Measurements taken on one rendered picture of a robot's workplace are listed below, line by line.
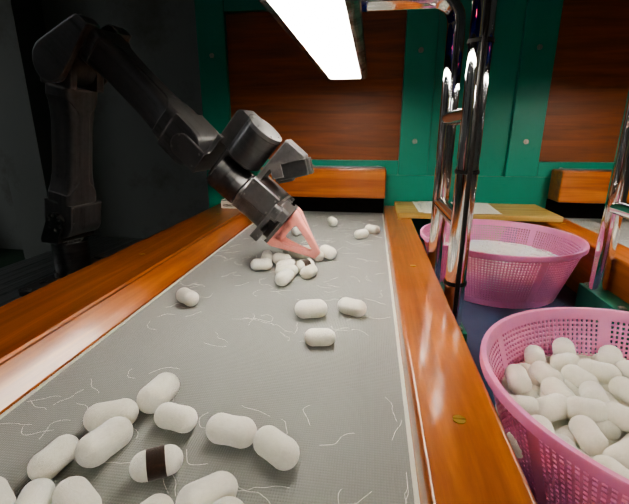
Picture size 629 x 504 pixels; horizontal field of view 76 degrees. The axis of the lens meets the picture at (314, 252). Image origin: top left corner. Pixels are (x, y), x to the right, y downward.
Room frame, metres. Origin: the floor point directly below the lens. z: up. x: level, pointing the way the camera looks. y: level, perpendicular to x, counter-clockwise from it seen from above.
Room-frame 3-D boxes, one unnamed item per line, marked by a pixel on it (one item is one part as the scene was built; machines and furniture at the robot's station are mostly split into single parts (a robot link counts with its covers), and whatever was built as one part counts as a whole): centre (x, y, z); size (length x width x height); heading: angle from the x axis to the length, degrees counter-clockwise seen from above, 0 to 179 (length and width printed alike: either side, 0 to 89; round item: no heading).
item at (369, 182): (1.00, -0.02, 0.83); 0.30 x 0.06 x 0.07; 82
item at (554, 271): (0.69, -0.32, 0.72); 0.27 x 0.27 x 0.10
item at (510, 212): (0.90, -0.35, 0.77); 0.33 x 0.15 x 0.01; 82
